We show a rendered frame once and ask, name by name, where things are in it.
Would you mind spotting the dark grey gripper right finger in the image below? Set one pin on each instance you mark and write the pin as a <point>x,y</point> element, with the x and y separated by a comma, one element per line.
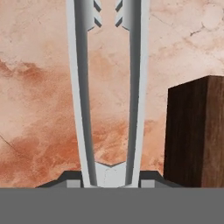
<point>151,178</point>

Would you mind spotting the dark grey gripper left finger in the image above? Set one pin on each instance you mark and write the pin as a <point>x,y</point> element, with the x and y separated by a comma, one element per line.
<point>70,178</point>

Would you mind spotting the grey metal tongs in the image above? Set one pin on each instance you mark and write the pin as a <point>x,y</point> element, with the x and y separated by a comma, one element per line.
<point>83,87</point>

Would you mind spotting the dark brown wooden block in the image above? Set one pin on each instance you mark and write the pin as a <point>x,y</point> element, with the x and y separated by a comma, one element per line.
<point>194,131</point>

